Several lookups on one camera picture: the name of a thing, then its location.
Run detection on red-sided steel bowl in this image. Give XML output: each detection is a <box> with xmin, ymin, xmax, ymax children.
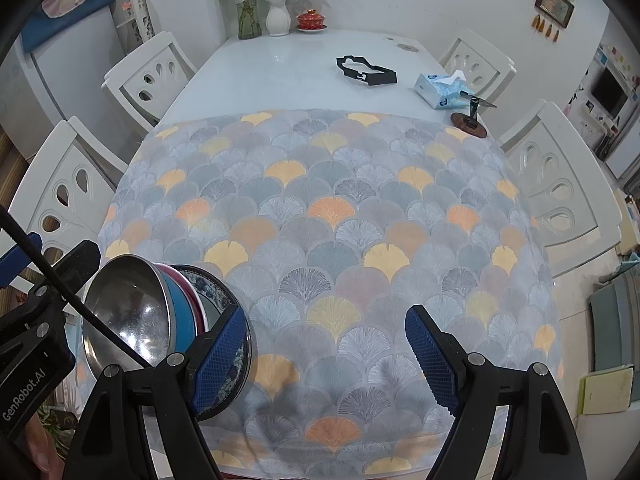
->
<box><xmin>157</xmin><ymin>262</ymin><xmax>207</xmax><ymax>333</ymax></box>

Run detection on white storage rack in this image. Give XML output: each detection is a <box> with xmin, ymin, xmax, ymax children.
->
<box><xmin>114</xmin><ymin>0</ymin><xmax>156</xmax><ymax>43</ymax></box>

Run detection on blue-sided steel bowl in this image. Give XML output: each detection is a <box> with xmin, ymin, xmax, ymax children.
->
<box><xmin>81</xmin><ymin>255</ymin><xmax>203</xmax><ymax>376</ymax></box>

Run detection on fan leaf patterned tablecloth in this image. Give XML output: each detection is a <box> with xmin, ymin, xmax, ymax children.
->
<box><xmin>75</xmin><ymin>108</ymin><xmax>563</xmax><ymax>480</ymax></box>

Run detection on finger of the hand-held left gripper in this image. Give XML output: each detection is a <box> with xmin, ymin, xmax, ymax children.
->
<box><xmin>0</xmin><ymin>232</ymin><xmax>43</xmax><ymax>290</ymax></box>
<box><xmin>15</xmin><ymin>240</ymin><xmax>102</xmax><ymax>306</ymax></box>

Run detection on blue cloth with pink fan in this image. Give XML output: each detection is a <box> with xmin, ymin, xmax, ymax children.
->
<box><xmin>20</xmin><ymin>0</ymin><xmax>112</xmax><ymax>53</ymax></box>

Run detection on clear glass vase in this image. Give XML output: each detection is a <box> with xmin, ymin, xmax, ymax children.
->
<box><xmin>235</xmin><ymin>0</ymin><xmax>263</xmax><ymax>41</ymax></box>

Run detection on black cable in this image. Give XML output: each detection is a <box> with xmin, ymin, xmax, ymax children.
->
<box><xmin>0</xmin><ymin>204</ymin><xmax>152</xmax><ymax>368</ymax></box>

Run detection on yellow hanging tassels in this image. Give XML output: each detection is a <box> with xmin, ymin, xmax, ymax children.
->
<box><xmin>531</xmin><ymin>14</ymin><xmax>561</xmax><ymax>43</ymax></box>

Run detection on white refrigerator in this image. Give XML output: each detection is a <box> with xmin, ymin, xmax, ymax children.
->
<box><xmin>12</xmin><ymin>7</ymin><xmax>126</xmax><ymax>131</ymax></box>

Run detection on blue patterned ceramic plate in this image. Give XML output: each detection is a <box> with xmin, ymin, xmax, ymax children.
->
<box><xmin>172</xmin><ymin>265</ymin><xmax>258</xmax><ymax>422</ymax></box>

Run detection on red lidded teacup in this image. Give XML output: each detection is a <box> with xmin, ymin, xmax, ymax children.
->
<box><xmin>296</xmin><ymin>9</ymin><xmax>328</xmax><ymax>32</ymax></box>

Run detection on black phone stand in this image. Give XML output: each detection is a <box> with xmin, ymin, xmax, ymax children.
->
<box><xmin>450</xmin><ymin>92</ymin><xmax>498</xmax><ymax>138</ymax></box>

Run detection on black monitor screen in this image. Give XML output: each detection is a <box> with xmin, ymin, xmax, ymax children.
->
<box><xmin>590</xmin><ymin>67</ymin><xmax>630</xmax><ymax>110</ymax></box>

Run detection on white ceramic vase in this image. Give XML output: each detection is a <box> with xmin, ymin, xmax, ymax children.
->
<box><xmin>265</xmin><ymin>1</ymin><xmax>291</xmax><ymax>37</ymax></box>

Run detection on light blue tissue box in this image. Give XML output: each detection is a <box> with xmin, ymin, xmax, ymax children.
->
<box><xmin>413</xmin><ymin>71</ymin><xmax>475</xmax><ymax>111</ymax></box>

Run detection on pale yellow folder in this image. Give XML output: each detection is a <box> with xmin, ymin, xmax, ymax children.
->
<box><xmin>580</xmin><ymin>364</ymin><xmax>635</xmax><ymax>416</ymax></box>

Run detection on white dining chair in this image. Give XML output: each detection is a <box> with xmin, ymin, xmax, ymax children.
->
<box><xmin>497</xmin><ymin>100</ymin><xmax>623</xmax><ymax>278</ymax></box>
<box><xmin>440</xmin><ymin>36</ymin><xmax>516</xmax><ymax>103</ymax></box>
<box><xmin>10</xmin><ymin>116</ymin><xmax>128</xmax><ymax>261</ymax></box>
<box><xmin>102</xmin><ymin>31</ymin><xmax>197</xmax><ymax>133</ymax></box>

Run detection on dark framed picture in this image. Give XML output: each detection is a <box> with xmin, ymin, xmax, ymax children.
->
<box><xmin>534</xmin><ymin>0</ymin><xmax>575</xmax><ymax>28</ymax></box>

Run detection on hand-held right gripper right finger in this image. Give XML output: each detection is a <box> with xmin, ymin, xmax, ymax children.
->
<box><xmin>404</xmin><ymin>304</ymin><xmax>588</xmax><ymax>480</ymax></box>

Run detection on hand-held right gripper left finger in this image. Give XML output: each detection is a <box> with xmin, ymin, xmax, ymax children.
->
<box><xmin>62</xmin><ymin>304</ymin><xmax>249</xmax><ymax>480</ymax></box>

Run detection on grey green sofa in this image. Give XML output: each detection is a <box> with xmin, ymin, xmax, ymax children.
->
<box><xmin>587</xmin><ymin>275</ymin><xmax>640</xmax><ymax>376</ymax></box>

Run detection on black plastic bracket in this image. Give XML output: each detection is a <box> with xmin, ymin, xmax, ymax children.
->
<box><xmin>336</xmin><ymin>54</ymin><xmax>398</xmax><ymax>86</ymax></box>

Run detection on person's left hand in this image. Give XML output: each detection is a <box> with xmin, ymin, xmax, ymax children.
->
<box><xmin>25</xmin><ymin>410</ymin><xmax>63</xmax><ymax>480</ymax></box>

